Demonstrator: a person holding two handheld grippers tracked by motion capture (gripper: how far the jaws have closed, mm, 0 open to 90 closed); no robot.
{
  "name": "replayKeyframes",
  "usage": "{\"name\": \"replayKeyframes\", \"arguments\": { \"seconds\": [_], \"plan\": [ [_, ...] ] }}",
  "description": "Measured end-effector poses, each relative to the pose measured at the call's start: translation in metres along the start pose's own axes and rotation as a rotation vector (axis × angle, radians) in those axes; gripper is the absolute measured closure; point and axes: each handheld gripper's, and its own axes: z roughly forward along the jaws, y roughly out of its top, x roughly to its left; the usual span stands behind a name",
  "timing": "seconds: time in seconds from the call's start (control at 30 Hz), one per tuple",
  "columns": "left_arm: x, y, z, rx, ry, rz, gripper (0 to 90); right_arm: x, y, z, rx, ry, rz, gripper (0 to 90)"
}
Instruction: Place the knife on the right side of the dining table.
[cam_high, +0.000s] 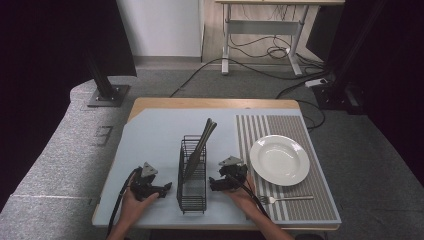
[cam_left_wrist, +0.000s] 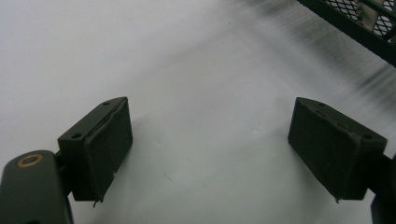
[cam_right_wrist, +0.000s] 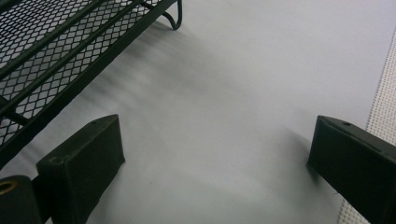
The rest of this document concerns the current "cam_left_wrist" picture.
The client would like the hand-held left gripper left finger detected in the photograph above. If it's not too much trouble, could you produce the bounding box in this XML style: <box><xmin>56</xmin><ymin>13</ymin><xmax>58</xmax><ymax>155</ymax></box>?
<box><xmin>57</xmin><ymin>96</ymin><xmax>134</xmax><ymax>208</ymax></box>

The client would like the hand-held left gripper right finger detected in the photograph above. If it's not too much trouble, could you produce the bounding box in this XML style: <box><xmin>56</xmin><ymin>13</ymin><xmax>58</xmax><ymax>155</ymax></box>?
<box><xmin>287</xmin><ymin>96</ymin><xmax>388</xmax><ymax>204</ymax></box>

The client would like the black metal mesh basket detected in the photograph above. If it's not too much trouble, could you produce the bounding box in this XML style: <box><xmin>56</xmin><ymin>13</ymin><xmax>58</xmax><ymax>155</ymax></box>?
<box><xmin>297</xmin><ymin>0</ymin><xmax>396</xmax><ymax>68</ymax></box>

